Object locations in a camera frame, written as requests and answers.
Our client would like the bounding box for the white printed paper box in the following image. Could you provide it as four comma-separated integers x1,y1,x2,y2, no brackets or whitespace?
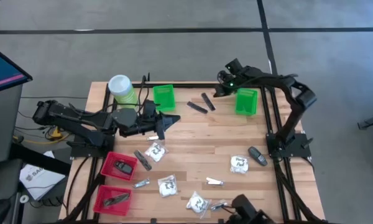
19,151,66,201

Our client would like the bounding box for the green disinfecting wipes canister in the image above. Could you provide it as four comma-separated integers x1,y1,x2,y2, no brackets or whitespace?
108,74,139,110

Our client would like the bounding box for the yellow cable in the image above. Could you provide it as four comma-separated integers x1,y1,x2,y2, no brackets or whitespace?
14,126,73,146

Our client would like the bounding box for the black flat bar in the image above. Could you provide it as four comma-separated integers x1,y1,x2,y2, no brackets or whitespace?
9,142,72,175

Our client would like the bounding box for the red plastic basket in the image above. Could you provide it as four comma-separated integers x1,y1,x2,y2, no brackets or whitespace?
93,185,133,217
100,151,139,182

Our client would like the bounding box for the black oblong device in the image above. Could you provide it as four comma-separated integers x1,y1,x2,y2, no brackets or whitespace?
247,146,268,167
114,161,134,175

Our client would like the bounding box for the green plastic basket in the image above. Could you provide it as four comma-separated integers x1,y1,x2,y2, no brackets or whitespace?
235,88,259,117
152,84,177,113

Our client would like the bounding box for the grey cabinet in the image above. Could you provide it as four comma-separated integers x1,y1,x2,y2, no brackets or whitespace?
0,83,23,165

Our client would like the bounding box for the blue screen monitor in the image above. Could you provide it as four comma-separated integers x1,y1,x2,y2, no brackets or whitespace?
0,42,34,96

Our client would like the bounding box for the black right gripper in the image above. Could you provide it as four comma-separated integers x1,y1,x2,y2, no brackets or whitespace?
213,70,249,98

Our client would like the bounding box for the clear vanity pack bag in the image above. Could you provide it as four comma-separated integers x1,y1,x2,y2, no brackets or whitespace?
157,174,178,198
144,141,169,163
186,191,211,218
229,155,249,174

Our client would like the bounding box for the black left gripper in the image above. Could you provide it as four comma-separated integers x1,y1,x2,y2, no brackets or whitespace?
119,111,181,141

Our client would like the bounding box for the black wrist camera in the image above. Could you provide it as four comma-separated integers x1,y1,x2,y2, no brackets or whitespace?
224,57,244,73
142,99,159,118

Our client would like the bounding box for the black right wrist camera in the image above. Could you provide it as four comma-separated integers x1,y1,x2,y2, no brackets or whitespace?
224,57,244,73

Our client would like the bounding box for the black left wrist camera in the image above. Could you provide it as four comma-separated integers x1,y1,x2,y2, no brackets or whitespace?
142,99,159,118

